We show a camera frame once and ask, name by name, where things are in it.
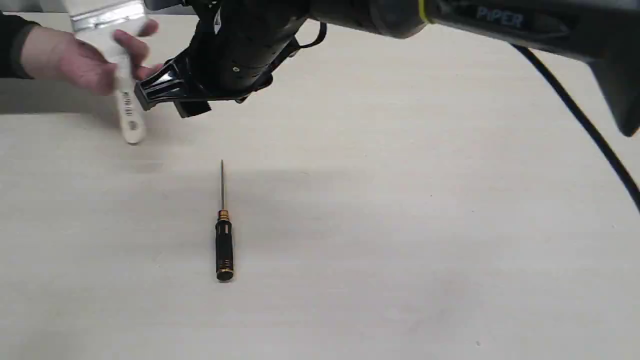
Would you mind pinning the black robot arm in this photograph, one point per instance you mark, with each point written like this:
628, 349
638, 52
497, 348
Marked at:
601, 33

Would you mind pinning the person's bare hand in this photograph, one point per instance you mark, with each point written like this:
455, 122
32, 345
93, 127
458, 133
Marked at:
80, 64

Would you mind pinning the person's forearm black sleeve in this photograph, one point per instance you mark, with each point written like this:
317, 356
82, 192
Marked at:
29, 50

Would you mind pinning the wide wooden paint brush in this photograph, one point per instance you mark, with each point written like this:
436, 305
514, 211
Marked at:
94, 22

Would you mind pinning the black gold precision screwdriver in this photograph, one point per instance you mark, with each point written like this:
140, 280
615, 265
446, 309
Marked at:
224, 247

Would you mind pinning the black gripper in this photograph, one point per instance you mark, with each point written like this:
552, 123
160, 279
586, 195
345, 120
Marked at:
233, 49

